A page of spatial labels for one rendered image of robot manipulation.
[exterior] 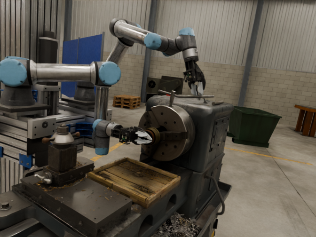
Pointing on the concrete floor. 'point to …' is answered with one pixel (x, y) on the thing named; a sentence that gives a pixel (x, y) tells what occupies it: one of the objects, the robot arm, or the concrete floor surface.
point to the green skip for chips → (251, 126)
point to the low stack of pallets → (126, 101)
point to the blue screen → (81, 57)
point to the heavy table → (306, 121)
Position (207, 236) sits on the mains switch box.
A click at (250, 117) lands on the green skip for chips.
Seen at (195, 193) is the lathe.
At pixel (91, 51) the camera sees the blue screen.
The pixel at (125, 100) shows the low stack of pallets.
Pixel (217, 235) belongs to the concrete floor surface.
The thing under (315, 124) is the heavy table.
